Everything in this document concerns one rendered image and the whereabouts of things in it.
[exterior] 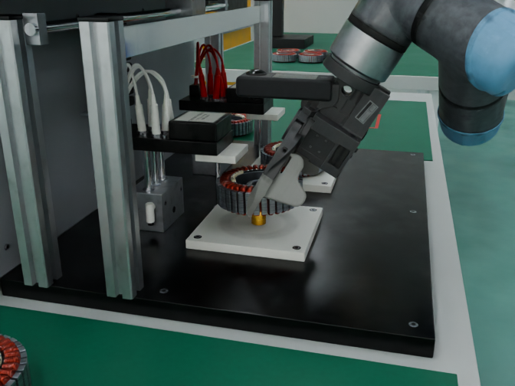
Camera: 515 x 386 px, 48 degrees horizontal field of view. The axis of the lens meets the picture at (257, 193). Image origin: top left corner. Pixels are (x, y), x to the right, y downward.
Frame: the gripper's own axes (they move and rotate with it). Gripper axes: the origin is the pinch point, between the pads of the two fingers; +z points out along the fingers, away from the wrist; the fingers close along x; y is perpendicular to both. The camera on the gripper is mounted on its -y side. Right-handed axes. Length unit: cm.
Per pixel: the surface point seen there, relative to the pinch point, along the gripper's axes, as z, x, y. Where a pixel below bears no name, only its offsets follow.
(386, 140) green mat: -1, 59, 17
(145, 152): 2.3, -2.6, -14.9
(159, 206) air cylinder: 7.5, -3.7, -9.9
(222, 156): -3.0, -3.0, -5.9
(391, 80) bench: 2, 157, 16
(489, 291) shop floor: 45, 135, 89
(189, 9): -11.6, 18.3, -24.0
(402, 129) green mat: -2, 71, 19
